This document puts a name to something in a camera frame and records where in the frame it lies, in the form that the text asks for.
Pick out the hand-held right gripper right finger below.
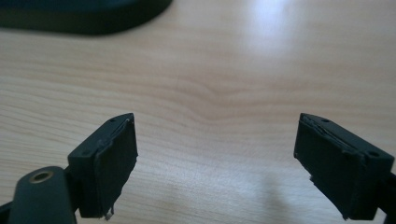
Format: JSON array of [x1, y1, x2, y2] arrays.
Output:
[[293, 112, 396, 221]]

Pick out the dark round object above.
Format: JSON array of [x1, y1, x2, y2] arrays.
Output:
[[0, 0, 174, 35]]

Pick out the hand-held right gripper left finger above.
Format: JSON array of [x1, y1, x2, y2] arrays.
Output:
[[67, 112, 139, 221]]

